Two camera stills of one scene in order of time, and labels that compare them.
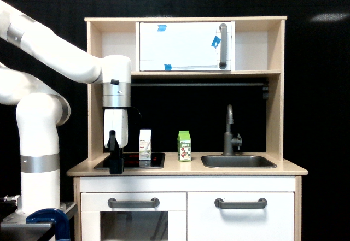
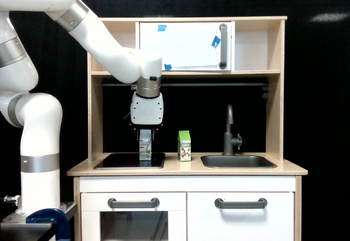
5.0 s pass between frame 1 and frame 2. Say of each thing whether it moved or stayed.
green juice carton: stayed
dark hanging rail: stayed
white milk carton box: stayed
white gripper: moved
